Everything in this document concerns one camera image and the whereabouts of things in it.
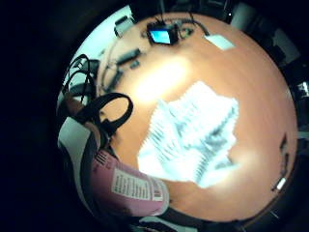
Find small black monitor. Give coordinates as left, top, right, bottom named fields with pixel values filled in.
left=146, top=21, right=180, bottom=46

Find small black block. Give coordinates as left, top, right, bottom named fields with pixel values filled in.
left=128, top=59, right=141, bottom=71

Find long black bar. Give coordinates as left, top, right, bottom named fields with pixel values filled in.
left=102, top=68, right=126, bottom=94

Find small white device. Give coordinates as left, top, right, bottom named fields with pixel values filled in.
left=271, top=176, right=288, bottom=192

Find white paper sheet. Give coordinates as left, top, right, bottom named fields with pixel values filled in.
left=204, top=33, right=237, bottom=51

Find grey box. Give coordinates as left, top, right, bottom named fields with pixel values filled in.
left=113, top=14, right=136, bottom=38

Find pink packet with white label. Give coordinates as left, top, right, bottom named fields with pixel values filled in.
left=91, top=148, right=171, bottom=218

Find black cable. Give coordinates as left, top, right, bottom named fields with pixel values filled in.
left=187, top=13, right=211, bottom=37

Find white crumpled cloth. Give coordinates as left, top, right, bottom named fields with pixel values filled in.
left=137, top=80, right=240, bottom=189

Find black looped cables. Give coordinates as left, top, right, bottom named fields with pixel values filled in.
left=62, top=53, right=99, bottom=104

